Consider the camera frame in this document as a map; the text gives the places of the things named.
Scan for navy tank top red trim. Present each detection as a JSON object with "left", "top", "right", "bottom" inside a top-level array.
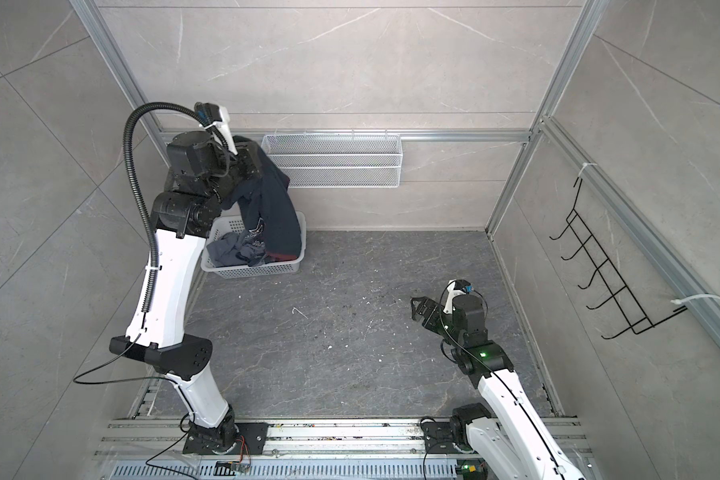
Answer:
[{"left": 221, "top": 135, "right": 302, "bottom": 261}]

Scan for small circuit board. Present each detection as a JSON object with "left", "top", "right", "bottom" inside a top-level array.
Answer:
[{"left": 213, "top": 461, "right": 251, "bottom": 477}]

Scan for white zip tie lower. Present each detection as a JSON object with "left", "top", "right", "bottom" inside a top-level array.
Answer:
[{"left": 670, "top": 293, "right": 720, "bottom": 306}]

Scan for white zip tie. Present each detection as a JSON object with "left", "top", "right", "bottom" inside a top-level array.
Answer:
[
  {"left": 670, "top": 293, "right": 720, "bottom": 306},
  {"left": 577, "top": 162, "right": 598, "bottom": 178}
]

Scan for grey blue tank top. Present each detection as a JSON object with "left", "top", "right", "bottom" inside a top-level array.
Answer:
[{"left": 206, "top": 231, "right": 266, "bottom": 268}]

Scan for white zip tie upper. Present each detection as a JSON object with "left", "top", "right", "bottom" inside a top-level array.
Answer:
[{"left": 577, "top": 162, "right": 598, "bottom": 178}]

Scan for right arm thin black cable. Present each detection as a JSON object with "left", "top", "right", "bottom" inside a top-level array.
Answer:
[{"left": 437, "top": 281, "right": 568, "bottom": 480}]

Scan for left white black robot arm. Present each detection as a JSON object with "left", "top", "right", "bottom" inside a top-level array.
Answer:
[{"left": 109, "top": 131, "right": 263, "bottom": 453}]

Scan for white wire mesh wall basket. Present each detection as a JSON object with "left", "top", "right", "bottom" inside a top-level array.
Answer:
[{"left": 261, "top": 133, "right": 403, "bottom": 189}]

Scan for white plastic laundry basket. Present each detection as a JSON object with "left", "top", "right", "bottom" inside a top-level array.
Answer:
[{"left": 199, "top": 211, "right": 307, "bottom": 279}]

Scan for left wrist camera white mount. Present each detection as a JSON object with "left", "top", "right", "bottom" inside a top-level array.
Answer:
[{"left": 194, "top": 102, "right": 238, "bottom": 155}]

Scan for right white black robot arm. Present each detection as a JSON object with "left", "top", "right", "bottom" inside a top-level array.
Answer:
[{"left": 410, "top": 291, "right": 585, "bottom": 479}]

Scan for white slotted cable duct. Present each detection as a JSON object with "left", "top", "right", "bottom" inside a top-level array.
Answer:
[{"left": 107, "top": 458, "right": 459, "bottom": 479}]

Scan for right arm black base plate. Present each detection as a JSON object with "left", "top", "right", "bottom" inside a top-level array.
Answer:
[{"left": 418, "top": 417, "right": 473, "bottom": 454}]

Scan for aluminium mounting rail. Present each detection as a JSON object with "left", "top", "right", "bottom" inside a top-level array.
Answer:
[{"left": 93, "top": 417, "right": 594, "bottom": 462}]

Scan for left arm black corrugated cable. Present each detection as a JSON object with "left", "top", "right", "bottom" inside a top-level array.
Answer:
[{"left": 122, "top": 101, "right": 217, "bottom": 314}]

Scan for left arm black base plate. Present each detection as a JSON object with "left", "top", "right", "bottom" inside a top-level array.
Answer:
[{"left": 182, "top": 422, "right": 269, "bottom": 455}]

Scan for aluminium frame profiles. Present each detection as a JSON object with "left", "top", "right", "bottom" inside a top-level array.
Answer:
[{"left": 68, "top": 0, "right": 720, "bottom": 378}]

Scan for black wire hook rack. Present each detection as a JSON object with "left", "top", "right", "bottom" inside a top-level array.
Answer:
[{"left": 549, "top": 178, "right": 688, "bottom": 341}]

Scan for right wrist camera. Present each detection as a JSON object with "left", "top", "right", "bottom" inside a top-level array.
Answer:
[{"left": 443, "top": 279, "right": 473, "bottom": 315}]

